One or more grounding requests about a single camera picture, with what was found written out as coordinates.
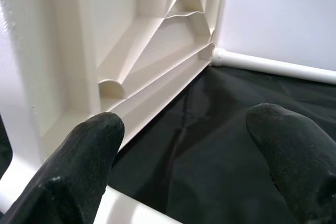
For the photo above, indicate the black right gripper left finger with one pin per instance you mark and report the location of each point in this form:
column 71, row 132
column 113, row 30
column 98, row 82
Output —
column 65, row 179

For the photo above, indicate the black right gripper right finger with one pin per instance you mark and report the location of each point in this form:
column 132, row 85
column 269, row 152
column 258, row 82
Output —
column 299, row 166

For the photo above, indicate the white plastic table leg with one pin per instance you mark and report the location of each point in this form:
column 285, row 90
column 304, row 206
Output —
column 126, row 208
column 275, row 68

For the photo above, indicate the white plastic children table top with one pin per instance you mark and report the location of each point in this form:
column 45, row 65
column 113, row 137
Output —
column 65, row 37

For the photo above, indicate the black table cloth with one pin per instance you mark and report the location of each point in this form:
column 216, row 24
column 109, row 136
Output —
column 223, row 142

